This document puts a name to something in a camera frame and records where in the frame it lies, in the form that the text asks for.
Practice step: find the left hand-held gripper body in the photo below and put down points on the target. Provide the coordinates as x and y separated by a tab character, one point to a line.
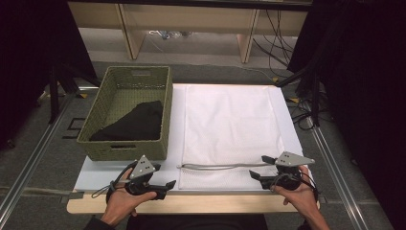
142	168

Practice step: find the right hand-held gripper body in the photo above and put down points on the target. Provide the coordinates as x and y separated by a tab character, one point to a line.
288	159

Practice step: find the person's left hand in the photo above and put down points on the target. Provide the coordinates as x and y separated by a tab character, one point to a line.
121	204

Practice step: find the person's right hand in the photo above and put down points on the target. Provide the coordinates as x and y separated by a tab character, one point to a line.
303	199

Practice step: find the black cloth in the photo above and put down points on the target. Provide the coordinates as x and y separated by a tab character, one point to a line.
137	123

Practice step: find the white table mat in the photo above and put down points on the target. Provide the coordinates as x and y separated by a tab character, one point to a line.
95	174

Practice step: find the person's dark clothing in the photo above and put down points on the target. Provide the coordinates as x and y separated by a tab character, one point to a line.
198	223

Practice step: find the grey laundry bag zipper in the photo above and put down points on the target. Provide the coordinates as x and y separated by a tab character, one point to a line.
217	166

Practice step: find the white mesh laundry bag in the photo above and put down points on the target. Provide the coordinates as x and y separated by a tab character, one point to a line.
230	127

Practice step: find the black metal stand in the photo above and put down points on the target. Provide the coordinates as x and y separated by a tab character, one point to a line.
53	96
316	96

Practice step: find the green woven basket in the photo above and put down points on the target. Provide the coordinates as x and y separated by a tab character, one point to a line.
95	115

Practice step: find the black curtain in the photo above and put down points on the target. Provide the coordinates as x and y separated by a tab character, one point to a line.
367	96
28	57

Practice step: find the light wooden desk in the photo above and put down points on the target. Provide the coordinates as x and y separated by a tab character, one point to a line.
191	17

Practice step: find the aluminium floor rail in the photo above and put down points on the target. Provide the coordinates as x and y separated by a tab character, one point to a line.
35	159
338	179

